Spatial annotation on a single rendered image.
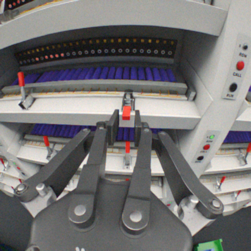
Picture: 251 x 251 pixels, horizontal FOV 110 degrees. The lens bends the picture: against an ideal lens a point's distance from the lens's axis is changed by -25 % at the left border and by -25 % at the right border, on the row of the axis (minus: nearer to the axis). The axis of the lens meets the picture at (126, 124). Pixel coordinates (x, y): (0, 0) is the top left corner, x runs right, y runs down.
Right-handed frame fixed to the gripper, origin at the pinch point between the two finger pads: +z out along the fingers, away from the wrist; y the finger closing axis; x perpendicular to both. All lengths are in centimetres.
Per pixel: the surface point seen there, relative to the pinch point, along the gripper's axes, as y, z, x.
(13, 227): -95, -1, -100
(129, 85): 0.1, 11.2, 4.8
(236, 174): 57, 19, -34
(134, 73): 1.2, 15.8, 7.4
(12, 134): -44.6, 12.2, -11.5
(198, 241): 57, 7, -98
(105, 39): -6.9, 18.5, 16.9
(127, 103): 0.0, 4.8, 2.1
